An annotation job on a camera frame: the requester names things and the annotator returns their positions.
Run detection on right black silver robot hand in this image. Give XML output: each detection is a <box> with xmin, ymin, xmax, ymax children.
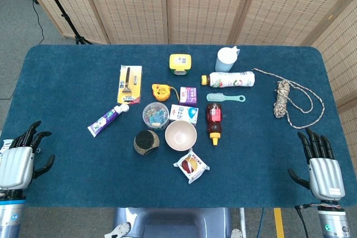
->
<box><xmin>287</xmin><ymin>128</ymin><xmax>346</xmax><ymax>202</ymax></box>

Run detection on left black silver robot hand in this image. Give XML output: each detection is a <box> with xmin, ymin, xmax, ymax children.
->
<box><xmin>0</xmin><ymin>120</ymin><xmax>56</xmax><ymax>193</ymax></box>

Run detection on purple white toothpaste tube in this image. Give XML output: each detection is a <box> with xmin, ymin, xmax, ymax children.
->
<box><xmin>87</xmin><ymin>103</ymin><xmax>131</xmax><ymax>138</ymax></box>

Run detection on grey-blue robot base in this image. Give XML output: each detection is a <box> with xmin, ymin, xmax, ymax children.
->
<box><xmin>113</xmin><ymin>207</ymin><xmax>232</xmax><ymax>238</ymax></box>

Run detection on white lotion bottle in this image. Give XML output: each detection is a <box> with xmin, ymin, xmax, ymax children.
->
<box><xmin>200</xmin><ymin>71</ymin><xmax>256</xmax><ymax>88</ymax></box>

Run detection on yellow floor tape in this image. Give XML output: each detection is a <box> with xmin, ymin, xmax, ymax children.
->
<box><xmin>273</xmin><ymin>207</ymin><xmax>285</xmax><ymax>238</ymax></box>

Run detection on white table leg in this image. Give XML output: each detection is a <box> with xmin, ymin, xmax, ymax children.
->
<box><xmin>240</xmin><ymin>207</ymin><xmax>248</xmax><ymax>238</ymax></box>

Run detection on dark blue table mat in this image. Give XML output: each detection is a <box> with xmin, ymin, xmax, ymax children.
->
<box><xmin>0</xmin><ymin>44</ymin><xmax>357</xmax><ymax>208</ymax></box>

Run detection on honey bottle yellow nozzle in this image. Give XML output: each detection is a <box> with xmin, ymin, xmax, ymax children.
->
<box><xmin>205</xmin><ymin>103</ymin><xmax>223</xmax><ymax>146</ymax></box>

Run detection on teal plastic hairbrush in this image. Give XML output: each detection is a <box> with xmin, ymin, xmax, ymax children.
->
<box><xmin>206</xmin><ymin>92</ymin><xmax>247</xmax><ymax>103</ymax></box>

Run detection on white snack packet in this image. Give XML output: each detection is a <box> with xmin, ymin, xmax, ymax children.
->
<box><xmin>173</xmin><ymin>148</ymin><xmax>210</xmax><ymax>185</ymax></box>

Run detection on yellow razor blister pack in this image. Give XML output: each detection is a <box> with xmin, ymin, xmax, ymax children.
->
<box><xmin>116</xmin><ymin>64</ymin><xmax>143</xmax><ymax>106</ymax></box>

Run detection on clear tub of binder clips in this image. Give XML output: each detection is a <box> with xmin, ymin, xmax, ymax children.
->
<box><xmin>142</xmin><ymin>101</ymin><xmax>170</xmax><ymax>132</ymax></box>

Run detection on beige plastic bowl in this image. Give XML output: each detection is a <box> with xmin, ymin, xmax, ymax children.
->
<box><xmin>164</xmin><ymin>120</ymin><xmax>198</xmax><ymax>152</ymax></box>

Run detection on light blue mug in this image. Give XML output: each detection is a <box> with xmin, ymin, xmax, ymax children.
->
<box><xmin>214</xmin><ymin>45</ymin><xmax>241</xmax><ymax>73</ymax></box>

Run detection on blue white milk carton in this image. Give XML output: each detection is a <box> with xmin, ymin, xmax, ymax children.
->
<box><xmin>168</xmin><ymin>104</ymin><xmax>200</xmax><ymax>126</ymax></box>

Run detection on purple white small carton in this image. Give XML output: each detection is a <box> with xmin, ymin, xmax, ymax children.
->
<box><xmin>179</xmin><ymin>86</ymin><xmax>198</xmax><ymax>107</ymax></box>

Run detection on yellow tape measure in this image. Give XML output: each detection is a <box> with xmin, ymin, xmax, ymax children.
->
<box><xmin>151</xmin><ymin>83</ymin><xmax>181</xmax><ymax>103</ymax></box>

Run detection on black tripod stand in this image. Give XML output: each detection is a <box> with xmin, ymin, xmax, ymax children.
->
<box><xmin>35</xmin><ymin>0</ymin><xmax>93</xmax><ymax>45</ymax></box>

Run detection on green tub with yellow lid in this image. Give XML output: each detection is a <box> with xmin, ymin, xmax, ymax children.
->
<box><xmin>168</xmin><ymin>53</ymin><xmax>192</xmax><ymax>77</ymax></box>

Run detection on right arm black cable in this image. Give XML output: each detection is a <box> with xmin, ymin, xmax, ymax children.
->
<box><xmin>295</xmin><ymin>205</ymin><xmax>319</xmax><ymax>238</ymax></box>

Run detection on blue cable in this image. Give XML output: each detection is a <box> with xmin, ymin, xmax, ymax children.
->
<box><xmin>259</xmin><ymin>207</ymin><xmax>265</xmax><ymax>238</ymax></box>

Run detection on beige braided rope bundle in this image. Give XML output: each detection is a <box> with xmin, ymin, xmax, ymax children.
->
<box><xmin>252</xmin><ymin>67</ymin><xmax>326</xmax><ymax>130</ymax></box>

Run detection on thin black floor cable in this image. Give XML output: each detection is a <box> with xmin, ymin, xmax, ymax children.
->
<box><xmin>0</xmin><ymin>0</ymin><xmax>45</xmax><ymax>101</ymax></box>

